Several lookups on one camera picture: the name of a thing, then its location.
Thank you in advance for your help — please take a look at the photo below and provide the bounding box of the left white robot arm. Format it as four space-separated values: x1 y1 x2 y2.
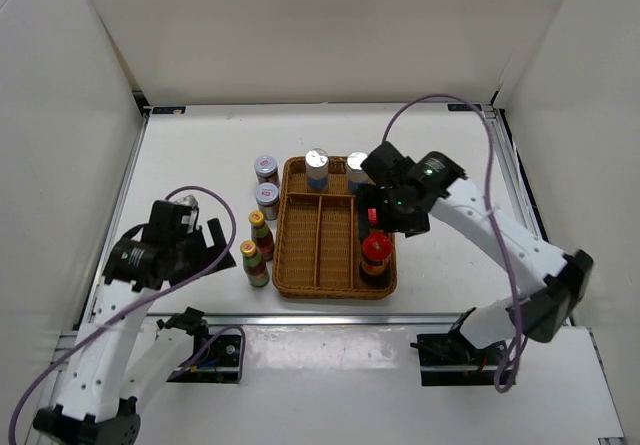
33 201 236 444

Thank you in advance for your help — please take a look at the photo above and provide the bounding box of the sauce bottle yellow cap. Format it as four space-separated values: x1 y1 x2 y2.
240 240 270 288
249 210 275 261

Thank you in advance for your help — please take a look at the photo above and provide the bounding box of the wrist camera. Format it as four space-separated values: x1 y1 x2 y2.
361 141 415 188
141 195 199 246

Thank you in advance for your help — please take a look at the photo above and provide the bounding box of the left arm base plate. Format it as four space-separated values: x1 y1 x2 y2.
168 330 245 384

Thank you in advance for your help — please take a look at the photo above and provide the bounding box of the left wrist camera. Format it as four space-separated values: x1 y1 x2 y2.
141 195 199 246

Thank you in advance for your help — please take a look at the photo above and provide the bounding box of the woven wicker divided basket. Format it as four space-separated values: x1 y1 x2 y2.
272 156 397 300

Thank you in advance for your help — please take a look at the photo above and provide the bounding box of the red lid chili jar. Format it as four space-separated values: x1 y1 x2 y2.
366 208 382 230
359 232 394 288

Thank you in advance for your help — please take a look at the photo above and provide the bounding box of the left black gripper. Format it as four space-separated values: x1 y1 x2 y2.
168 218 235 287

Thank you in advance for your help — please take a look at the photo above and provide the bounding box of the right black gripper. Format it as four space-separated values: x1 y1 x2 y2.
355 185 431 242

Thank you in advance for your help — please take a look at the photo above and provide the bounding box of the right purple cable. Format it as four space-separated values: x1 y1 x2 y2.
382 94 529 394

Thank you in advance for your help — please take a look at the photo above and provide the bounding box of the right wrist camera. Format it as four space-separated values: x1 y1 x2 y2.
361 141 415 188

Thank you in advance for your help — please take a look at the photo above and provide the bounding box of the purple lid jar near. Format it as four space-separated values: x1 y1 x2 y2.
255 182 280 221

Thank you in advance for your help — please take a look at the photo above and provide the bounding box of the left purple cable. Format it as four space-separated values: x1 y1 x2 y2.
7 185 247 445

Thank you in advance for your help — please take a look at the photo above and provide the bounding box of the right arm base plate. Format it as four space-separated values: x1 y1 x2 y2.
410 333 507 387

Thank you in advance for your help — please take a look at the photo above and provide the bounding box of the purple cable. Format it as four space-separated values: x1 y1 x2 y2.
7 185 247 445
382 94 529 394

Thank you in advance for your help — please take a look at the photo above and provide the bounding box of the aluminium table rail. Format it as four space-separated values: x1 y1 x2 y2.
134 312 566 327

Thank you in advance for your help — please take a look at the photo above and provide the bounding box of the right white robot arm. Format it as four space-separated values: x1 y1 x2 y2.
357 142 594 365

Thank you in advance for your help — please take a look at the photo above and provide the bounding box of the purple lid jar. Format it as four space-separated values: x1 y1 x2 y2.
254 155 280 187
255 182 280 221

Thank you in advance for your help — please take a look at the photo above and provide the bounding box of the silver lid spice jar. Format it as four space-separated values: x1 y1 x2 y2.
345 151 371 194
305 148 330 192

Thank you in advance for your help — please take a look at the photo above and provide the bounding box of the purple lid jar far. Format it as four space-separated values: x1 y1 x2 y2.
254 155 280 187

